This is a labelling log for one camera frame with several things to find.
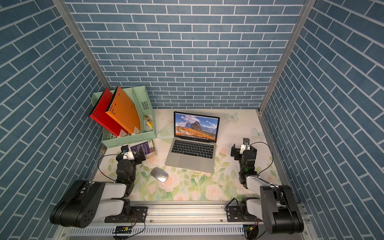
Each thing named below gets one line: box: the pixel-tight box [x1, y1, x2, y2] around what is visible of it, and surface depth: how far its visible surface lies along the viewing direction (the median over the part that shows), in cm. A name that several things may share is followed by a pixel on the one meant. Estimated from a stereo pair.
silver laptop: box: [165, 111, 221, 174], surface depth 98 cm
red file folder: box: [89, 88, 125, 137], surface depth 84 cm
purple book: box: [130, 139, 156, 155], surface depth 98 cm
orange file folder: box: [105, 85, 141, 134], surface depth 96 cm
